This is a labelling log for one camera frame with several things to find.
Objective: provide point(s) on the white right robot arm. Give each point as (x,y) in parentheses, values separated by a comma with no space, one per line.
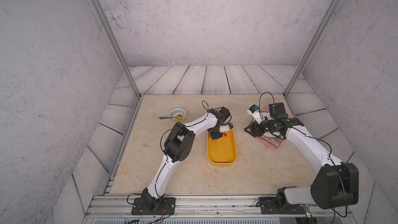
(336,183)

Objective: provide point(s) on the metal fork on tray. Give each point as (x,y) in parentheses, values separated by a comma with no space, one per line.
(272,143)

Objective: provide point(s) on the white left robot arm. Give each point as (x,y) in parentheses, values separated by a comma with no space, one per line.
(178,146)

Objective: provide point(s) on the round printed white plate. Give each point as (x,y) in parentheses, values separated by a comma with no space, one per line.
(269,136)

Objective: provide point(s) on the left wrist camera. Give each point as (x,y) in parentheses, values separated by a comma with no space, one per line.
(226,127)

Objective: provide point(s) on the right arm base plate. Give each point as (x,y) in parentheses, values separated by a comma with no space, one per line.
(276,205)

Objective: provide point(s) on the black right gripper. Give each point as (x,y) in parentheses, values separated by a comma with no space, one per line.
(254,127)

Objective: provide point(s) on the pink plastic tray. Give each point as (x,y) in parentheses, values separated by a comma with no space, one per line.
(265,113)

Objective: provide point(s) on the aluminium corner post left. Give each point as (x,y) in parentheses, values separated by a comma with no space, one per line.
(96,5)

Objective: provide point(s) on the yellow plastic storage box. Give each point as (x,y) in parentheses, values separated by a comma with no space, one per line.
(223,151)

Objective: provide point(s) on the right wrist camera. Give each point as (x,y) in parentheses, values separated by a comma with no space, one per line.
(255,112)

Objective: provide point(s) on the aluminium corner post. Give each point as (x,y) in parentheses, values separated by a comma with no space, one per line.
(327,17)
(96,5)

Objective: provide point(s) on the small patterned bowl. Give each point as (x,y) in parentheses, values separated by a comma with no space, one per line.
(177,114)

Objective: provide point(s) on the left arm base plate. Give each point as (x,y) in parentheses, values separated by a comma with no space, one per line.
(161,206)

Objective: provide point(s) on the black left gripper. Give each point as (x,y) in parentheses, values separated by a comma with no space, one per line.
(216,137)

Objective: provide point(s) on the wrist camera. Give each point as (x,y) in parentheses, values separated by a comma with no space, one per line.
(255,112)
(226,127)

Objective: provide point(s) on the aluminium corner post right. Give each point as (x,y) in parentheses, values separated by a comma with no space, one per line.
(327,17)

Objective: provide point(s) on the aluminium front rail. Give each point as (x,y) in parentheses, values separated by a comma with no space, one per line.
(209,209)

